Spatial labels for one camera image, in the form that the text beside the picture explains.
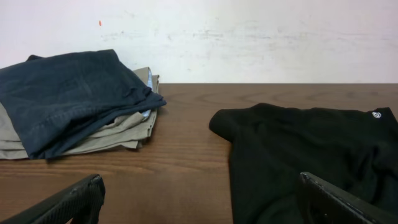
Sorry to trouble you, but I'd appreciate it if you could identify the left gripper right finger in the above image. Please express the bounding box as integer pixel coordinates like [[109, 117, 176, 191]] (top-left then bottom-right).
[[297, 172, 397, 224]]

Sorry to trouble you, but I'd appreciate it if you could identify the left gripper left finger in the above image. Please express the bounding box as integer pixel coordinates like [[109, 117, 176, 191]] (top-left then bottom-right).
[[1, 174, 106, 224]]

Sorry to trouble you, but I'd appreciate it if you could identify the black t-shirt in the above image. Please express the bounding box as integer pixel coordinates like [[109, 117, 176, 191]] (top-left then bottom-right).
[[209, 103, 397, 223]]

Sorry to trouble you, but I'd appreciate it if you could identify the folded khaki garment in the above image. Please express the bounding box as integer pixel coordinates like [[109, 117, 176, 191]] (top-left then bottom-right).
[[0, 67, 160, 161]]

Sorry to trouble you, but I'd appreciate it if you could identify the folded navy blue garment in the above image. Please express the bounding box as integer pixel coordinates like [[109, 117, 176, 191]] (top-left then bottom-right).
[[1, 50, 166, 159]]

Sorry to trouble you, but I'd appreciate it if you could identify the folded light blue garment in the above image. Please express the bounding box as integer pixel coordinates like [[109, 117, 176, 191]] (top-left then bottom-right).
[[142, 67, 153, 119]]

